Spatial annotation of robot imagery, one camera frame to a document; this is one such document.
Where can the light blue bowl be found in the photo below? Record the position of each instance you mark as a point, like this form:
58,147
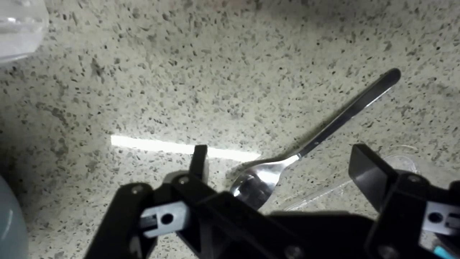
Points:
8,224

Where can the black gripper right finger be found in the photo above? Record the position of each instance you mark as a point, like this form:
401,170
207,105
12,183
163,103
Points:
411,216

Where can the metal spoon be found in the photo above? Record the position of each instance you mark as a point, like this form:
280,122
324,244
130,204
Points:
267,173

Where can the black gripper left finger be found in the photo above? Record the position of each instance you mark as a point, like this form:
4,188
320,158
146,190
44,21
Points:
123,220

